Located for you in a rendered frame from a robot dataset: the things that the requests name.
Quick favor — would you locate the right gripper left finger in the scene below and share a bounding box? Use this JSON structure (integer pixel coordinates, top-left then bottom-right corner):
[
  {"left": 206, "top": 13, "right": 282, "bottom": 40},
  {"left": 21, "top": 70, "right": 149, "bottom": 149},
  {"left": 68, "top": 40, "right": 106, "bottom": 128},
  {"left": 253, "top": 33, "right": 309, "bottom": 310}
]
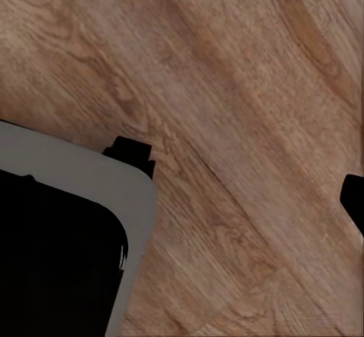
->
[{"left": 0, "top": 175, "right": 39, "bottom": 265}]

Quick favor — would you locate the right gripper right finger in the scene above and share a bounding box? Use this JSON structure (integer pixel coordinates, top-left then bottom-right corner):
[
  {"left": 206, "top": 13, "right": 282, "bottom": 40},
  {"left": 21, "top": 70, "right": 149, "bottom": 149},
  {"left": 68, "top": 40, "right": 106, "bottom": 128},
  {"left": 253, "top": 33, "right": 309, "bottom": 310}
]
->
[{"left": 340, "top": 174, "right": 364, "bottom": 235}]

